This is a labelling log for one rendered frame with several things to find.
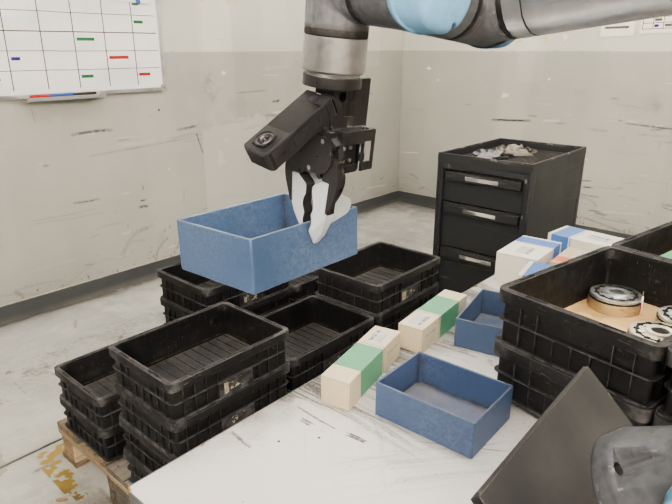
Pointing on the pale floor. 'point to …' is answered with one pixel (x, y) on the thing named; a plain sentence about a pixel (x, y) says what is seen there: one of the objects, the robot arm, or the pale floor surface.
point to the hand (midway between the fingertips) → (308, 233)
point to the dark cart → (499, 204)
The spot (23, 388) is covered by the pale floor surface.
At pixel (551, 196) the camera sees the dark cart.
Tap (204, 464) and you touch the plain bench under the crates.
